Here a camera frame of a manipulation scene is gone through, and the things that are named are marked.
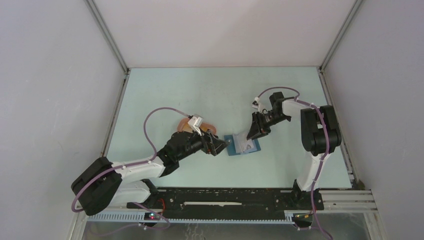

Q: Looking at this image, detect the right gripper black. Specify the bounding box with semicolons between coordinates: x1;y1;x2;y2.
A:
246;111;290;141

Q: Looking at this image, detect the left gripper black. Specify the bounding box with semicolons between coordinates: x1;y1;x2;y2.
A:
176;125;229;161

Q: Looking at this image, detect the blue leather card holder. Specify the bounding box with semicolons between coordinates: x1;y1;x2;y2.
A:
224;131;261;157

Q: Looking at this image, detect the silver credit card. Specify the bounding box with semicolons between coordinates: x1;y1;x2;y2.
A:
239;137;257;154

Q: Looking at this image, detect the pink oval tray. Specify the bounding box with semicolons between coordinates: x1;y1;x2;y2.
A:
177;116;219;137

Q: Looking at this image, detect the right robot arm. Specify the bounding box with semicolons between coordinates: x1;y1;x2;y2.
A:
246;91;342;209

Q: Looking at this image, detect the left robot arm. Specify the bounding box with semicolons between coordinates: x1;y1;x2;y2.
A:
71;130;230;216

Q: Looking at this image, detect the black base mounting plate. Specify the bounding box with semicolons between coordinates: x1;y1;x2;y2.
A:
141;187;324;221

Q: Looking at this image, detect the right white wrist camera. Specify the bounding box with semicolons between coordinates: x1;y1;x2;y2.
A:
251;97;265;113

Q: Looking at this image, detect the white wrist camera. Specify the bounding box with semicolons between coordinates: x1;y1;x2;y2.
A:
251;97;265;113
187;114;204;136

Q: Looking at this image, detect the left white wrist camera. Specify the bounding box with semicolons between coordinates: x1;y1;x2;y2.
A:
187;114;204;136

